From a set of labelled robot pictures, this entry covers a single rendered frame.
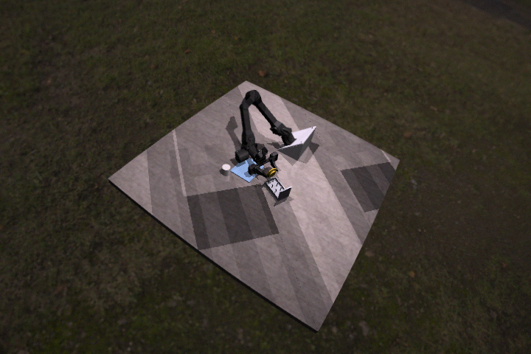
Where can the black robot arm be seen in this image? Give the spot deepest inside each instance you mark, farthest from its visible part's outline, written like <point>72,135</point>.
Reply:
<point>253,98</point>

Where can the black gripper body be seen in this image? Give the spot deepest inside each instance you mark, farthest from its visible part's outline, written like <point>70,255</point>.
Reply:
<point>261,162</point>

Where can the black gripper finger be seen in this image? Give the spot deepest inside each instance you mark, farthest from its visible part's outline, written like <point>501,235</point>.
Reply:
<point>258,171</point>
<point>273,164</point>

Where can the light blue square mat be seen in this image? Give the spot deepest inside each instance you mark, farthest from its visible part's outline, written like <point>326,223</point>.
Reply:
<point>241,170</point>

